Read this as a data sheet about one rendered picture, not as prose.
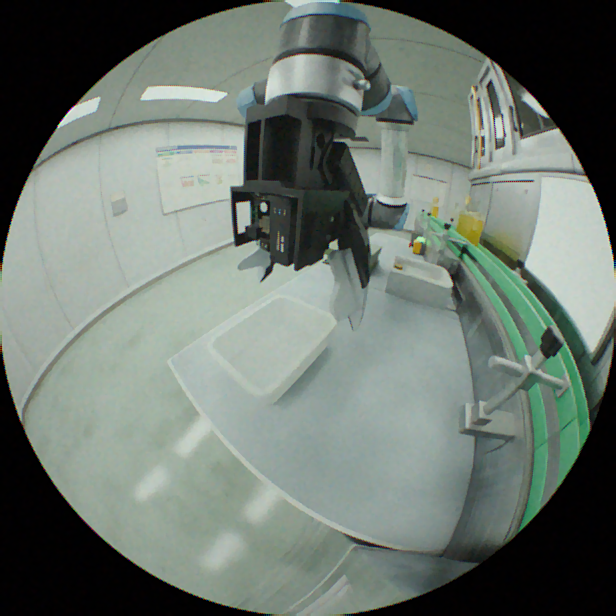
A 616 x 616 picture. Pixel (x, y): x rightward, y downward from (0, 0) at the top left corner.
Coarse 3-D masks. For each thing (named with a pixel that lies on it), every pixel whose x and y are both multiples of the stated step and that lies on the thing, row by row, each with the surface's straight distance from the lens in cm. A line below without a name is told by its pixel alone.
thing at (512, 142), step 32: (480, 96) 161; (512, 96) 118; (512, 128) 115; (544, 128) 90; (512, 160) 102; (544, 160) 80; (576, 160) 68; (480, 192) 142; (576, 352) 55; (608, 352) 52
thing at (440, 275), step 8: (400, 256) 76; (392, 264) 65; (408, 264) 77; (416, 264) 77; (424, 264) 77; (432, 264) 78; (400, 272) 61; (408, 272) 62; (416, 272) 78; (424, 272) 78; (432, 272) 78; (440, 272) 79; (424, 280) 62; (432, 280) 62; (440, 280) 77; (448, 280) 69
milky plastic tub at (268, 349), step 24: (264, 312) 42; (288, 312) 44; (312, 312) 39; (216, 336) 37; (240, 336) 40; (264, 336) 44; (288, 336) 43; (312, 336) 42; (216, 360) 33; (240, 360) 40; (264, 360) 39; (288, 360) 38; (312, 360) 37; (240, 384) 29; (264, 384) 36; (288, 384) 33
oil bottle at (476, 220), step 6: (474, 216) 89; (480, 216) 90; (468, 222) 93; (474, 222) 89; (480, 222) 90; (468, 228) 91; (474, 228) 90; (480, 228) 91; (468, 234) 90; (474, 234) 90; (480, 234) 91; (468, 240) 90; (474, 240) 91
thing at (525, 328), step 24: (432, 216) 194; (480, 264) 69; (504, 288) 52; (504, 312) 50; (528, 312) 43; (528, 336) 42; (552, 360) 36; (552, 408) 34; (552, 432) 33; (576, 432) 31; (552, 456) 33; (576, 456) 31; (552, 480) 32; (528, 504) 34
